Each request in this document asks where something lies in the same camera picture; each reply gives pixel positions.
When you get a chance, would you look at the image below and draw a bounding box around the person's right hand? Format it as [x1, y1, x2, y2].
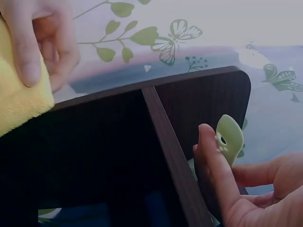
[192, 123, 303, 227]

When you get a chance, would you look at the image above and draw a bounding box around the person's left hand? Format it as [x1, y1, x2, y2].
[0, 0, 81, 93]

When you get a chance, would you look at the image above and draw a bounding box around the yellow microfibre cloth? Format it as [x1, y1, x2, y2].
[0, 16, 55, 138]

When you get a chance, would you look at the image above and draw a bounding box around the pale green plastic spoon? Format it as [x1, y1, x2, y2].
[215, 114, 244, 166]

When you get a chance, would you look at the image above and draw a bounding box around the dark wooden shelf organizer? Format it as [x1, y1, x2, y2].
[0, 65, 251, 227]

